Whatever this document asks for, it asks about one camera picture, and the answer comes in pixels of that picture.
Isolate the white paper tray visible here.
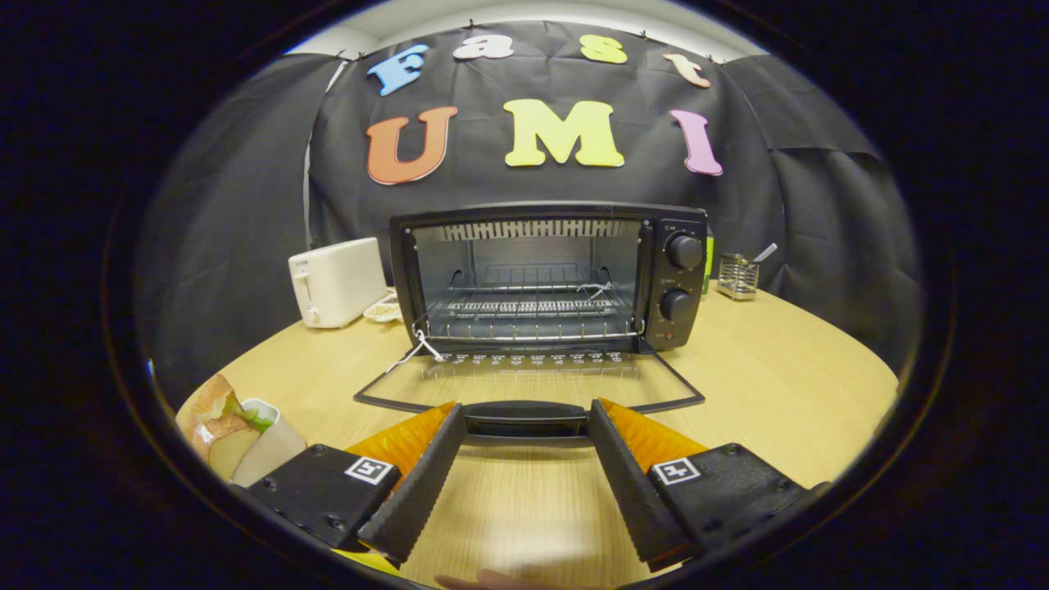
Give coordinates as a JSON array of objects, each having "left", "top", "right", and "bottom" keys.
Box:
[{"left": 231, "top": 398, "right": 308, "bottom": 488}]

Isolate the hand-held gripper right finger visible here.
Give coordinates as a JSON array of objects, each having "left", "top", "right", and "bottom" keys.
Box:
[{"left": 586, "top": 397, "right": 829, "bottom": 573}]

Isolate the toast sandwich with lettuce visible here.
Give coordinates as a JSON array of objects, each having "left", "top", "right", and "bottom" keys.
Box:
[{"left": 190, "top": 374, "right": 275, "bottom": 483}]

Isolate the wire mesh utensil holder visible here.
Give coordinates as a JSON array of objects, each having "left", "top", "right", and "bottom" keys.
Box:
[{"left": 718, "top": 252, "right": 760, "bottom": 302}]

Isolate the black toaster oven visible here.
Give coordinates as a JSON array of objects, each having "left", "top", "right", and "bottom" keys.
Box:
[{"left": 354, "top": 202, "right": 710, "bottom": 447}]

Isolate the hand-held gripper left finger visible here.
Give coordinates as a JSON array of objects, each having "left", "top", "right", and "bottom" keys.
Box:
[{"left": 246, "top": 400, "right": 468, "bottom": 568}]

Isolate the white pop-up toaster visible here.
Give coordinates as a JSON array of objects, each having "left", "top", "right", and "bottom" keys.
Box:
[{"left": 288, "top": 238, "right": 389, "bottom": 329}]

